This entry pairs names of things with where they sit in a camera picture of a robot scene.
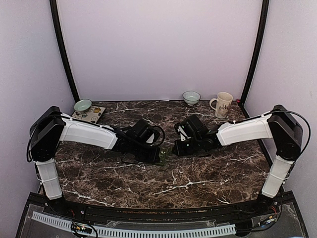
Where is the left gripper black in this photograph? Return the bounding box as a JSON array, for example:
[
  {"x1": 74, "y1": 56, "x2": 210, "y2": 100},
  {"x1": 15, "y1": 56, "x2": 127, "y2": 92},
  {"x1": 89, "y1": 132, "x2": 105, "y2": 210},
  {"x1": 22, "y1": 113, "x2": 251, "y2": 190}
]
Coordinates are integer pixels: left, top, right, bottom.
[{"x1": 130, "y1": 140, "x2": 160, "y2": 164}]

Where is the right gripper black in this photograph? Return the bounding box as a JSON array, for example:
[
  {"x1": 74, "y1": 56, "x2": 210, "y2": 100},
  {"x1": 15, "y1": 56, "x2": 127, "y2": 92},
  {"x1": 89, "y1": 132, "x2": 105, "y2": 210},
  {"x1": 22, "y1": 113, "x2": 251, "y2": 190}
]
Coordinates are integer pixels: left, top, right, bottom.
[{"x1": 173, "y1": 135, "x2": 203, "y2": 156}]

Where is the green weekly pill organizer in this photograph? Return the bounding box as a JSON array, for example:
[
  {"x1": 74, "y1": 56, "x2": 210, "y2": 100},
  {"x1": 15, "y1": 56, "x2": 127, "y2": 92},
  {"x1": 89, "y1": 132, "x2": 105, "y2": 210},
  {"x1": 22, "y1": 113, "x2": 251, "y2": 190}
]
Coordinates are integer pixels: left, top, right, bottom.
[{"x1": 155, "y1": 146, "x2": 172, "y2": 166}]

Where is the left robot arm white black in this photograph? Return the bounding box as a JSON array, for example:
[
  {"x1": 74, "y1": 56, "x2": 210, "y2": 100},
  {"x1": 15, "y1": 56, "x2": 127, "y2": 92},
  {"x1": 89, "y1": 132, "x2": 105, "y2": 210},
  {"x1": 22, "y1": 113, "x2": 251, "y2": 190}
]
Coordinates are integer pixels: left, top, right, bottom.
[{"x1": 26, "y1": 106, "x2": 165, "y2": 216}]

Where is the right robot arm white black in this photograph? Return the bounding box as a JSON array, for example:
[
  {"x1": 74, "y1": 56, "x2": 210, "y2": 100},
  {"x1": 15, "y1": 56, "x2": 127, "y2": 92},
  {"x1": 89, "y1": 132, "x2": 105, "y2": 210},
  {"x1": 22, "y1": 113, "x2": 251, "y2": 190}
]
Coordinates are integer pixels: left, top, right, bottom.
[{"x1": 172, "y1": 105, "x2": 307, "y2": 215}]

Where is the pale green bowl right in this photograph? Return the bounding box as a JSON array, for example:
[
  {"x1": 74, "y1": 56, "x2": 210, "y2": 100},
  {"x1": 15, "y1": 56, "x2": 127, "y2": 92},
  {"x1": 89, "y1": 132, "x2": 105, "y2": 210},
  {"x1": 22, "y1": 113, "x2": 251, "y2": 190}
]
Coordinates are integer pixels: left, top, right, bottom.
[{"x1": 182, "y1": 91, "x2": 201, "y2": 106}]

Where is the pale green bowl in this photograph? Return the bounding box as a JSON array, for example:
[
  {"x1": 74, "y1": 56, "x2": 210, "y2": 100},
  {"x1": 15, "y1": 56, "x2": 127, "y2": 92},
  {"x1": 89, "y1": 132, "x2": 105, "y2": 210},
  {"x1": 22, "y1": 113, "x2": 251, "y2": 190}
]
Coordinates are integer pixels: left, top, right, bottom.
[
  {"x1": 74, "y1": 99, "x2": 92, "y2": 114},
  {"x1": 182, "y1": 91, "x2": 201, "y2": 106}
]

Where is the cream ceramic mug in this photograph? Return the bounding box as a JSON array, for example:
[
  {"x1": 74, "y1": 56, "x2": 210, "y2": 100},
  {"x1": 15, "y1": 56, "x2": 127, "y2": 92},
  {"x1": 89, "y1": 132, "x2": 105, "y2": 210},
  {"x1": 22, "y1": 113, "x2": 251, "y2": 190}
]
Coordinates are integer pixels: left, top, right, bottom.
[{"x1": 209, "y1": 92, "x2": 233, "y2": 119}]

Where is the patterned coaster under bowl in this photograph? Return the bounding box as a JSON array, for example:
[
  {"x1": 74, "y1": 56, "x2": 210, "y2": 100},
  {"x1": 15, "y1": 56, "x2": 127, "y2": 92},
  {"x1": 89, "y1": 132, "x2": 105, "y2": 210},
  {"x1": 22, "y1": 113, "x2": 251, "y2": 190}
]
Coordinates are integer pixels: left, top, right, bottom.
[{"x1": 72, "y1": 106, "x2": 106, "y2": 123}]

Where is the pale green bowl left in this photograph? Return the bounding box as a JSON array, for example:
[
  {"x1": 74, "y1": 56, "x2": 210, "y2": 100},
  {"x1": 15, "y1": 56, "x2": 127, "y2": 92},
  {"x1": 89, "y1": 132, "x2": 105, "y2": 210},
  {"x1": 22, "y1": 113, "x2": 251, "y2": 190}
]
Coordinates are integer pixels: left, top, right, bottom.
[{"x1": 74, "y1": 99, "x2": 92, "y2": 114}]

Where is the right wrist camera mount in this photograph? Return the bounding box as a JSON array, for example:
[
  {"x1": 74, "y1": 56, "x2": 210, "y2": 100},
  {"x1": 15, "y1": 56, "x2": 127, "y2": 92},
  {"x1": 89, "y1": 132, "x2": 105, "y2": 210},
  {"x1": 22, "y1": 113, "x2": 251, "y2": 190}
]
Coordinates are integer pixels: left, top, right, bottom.
[{"x1": 174, "y1": 124, "x2": 192, "y2": 141}]

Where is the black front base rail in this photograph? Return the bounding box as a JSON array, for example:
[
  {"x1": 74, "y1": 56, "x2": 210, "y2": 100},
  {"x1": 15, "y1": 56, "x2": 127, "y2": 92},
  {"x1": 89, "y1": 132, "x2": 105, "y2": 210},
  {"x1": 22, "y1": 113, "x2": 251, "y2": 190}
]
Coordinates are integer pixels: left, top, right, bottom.
[{"x1": 61, "y1": 198, "x2": 263, "y2": 224}]

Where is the white slotted cable duct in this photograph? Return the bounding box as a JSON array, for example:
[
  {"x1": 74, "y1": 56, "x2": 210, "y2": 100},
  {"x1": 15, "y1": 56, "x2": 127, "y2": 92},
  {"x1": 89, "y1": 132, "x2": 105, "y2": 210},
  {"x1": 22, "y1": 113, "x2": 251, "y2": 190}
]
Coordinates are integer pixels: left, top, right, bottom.
[{"x1": 31, "y1": 212, "x2": 236, "y2": 238}]

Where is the right black frame post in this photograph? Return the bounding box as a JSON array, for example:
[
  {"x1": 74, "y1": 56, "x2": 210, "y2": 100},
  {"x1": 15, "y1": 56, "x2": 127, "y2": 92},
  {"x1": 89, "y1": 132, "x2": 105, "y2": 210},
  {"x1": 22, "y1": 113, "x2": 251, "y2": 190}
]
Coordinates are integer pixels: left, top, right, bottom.
[{"x1": 239, "y1": 0, "x2": 269, "y2": 108}]

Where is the black frame post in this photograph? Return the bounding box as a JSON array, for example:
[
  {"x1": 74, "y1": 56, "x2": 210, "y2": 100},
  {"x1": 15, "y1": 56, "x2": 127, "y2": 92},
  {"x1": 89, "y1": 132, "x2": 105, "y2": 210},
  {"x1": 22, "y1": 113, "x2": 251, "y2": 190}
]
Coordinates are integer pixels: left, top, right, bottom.
[
  {"x1": 49, "y1": 0, "x2": 80, "y2": 102},
  {"x1": 239, "y1": 0, "x2": 269, "y2": 108}
]

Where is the left black frame post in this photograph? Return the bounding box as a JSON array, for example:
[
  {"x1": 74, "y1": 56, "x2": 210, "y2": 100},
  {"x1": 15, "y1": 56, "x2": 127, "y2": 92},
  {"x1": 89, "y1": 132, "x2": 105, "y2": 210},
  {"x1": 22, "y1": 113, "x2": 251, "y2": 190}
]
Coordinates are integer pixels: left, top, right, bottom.
[{"x1": 49, "y1": 0, "x2": 80, "y2": 102}]

